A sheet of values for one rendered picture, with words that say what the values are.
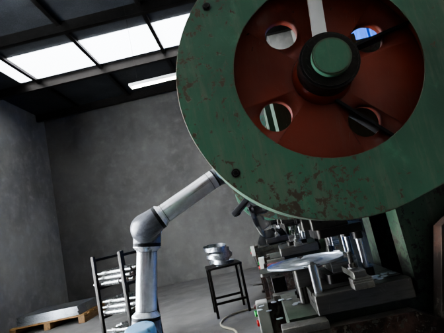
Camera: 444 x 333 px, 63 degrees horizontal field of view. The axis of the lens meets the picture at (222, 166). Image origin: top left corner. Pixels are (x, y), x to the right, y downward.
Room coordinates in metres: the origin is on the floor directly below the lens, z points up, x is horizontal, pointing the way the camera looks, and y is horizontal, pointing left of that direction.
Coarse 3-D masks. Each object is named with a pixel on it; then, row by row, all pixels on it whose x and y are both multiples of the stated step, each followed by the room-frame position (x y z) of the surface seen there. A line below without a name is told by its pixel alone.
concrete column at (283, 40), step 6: (270, 36) 6.30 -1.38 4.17; (276, 36) 6.30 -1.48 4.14; (282, 36) 6.29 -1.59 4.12; (288, 36) 6.29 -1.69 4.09; (270, 42) 6.31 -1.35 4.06; (276, 42) 6.30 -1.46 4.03; (282, 42) 6.29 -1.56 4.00; (288, 42) 6.29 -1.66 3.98; (276, 48) 6.30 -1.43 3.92; (282, 48) 6.30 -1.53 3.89
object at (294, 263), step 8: (304, 256) 1.55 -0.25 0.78; (312, 256) 1.51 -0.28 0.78; (320, 256) 1.46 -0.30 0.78; (328, 256) 1.41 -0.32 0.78; (336, 256) 1.37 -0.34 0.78; (272, 264) 1.49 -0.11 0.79; (280, 264) 1.48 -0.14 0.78; (288, 264) 1.42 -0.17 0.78; (296, 264) 1.36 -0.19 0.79; (304, 264) 1.34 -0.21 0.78; (320, 264) 1.26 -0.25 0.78
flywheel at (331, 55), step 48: (288, 0) 1.01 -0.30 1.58; (336, 0) 1.00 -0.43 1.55; (384, 0) 0.98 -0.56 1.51; (240, 48) 1.01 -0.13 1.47; (288, 48) 1.01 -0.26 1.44; (336, 48) 0.87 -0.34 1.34; (384, 48) 0.99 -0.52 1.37; (240, 96) 1.02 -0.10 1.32; (288, 96) 1.01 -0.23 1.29; (336, 96) 0.98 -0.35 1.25; (384, 96) 1.00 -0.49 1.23; (288, 144) 1.01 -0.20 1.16; (336, 144) 1.00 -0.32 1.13
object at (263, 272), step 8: (264, 272) 1.37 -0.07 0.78; (272, 272) 1.34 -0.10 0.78; (280, 272) 1.34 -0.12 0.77; (296, 272) 1.36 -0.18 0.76; (304, 272) 1.36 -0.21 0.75; (296, 280) 1.37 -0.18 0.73; (304, 280) 1.36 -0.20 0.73; (296, 288) 1.44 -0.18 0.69; (304, 288) 1.36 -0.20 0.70; (304, 296) 1.36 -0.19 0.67
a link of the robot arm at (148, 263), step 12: (156, 240) 1.53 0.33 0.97; (144, 252) 1.52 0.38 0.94; (156, 252) 1.55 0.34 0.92; (144, 264) 1.52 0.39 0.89; (156, 264) 1.55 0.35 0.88; (144, 276) 1.52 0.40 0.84; (156, 276) 1.55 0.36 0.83; (144, 288) 1.52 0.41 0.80; (156, 288) 1.55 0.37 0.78; (144, 300) 1.52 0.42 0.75; (156, 300) 1.55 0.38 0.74; (144, 312) 1.51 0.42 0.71; (156, 312) 1.55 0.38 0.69; (156, 324) 1.52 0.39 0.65
